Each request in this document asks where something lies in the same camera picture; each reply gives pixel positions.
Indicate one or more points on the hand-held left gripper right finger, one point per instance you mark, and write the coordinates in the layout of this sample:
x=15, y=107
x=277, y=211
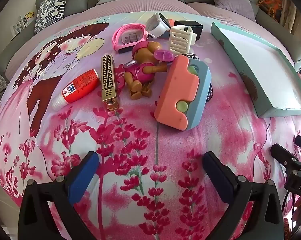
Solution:
x=218, y=177

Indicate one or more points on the black and white patterned pillow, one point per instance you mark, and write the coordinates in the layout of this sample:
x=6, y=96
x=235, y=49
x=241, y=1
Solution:
x=50, y=10

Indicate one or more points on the orange decoration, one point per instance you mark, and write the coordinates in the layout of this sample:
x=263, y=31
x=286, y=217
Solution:
x=268, y=5

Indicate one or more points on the red glue bottle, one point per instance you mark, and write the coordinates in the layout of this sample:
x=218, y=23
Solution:
x=78, y=87

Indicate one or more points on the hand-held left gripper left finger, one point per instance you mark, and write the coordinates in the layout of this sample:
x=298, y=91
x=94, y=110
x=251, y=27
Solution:
x=81, y=175

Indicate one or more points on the gold patterned case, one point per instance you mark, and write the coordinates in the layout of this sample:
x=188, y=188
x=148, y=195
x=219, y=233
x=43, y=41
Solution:
x=109, y=80

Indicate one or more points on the white hair claw clip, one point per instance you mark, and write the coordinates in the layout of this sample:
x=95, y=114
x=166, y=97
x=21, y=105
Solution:
x=180, y=38

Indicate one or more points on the teal box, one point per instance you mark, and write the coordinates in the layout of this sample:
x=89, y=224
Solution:
x=265, y=55

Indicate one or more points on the white smartwatch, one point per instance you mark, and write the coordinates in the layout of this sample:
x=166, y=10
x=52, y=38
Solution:
x=158, y=25

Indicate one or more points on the pink smartwatch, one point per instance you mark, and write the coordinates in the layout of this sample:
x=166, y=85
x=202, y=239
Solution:
x=125, y=36

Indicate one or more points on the pink and blue toy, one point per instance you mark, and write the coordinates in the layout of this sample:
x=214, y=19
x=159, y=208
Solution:
x=178, y=92

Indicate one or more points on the printed blanket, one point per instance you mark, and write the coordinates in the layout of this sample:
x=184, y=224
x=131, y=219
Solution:
x=165, y=155

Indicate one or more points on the toy dog figure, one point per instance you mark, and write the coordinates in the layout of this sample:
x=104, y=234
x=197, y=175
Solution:
x=140, y=65

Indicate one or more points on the books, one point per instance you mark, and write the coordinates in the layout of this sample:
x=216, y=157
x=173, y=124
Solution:
x=23, y=20

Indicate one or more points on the black charger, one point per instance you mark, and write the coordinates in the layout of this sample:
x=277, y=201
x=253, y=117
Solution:
x=190, y=26

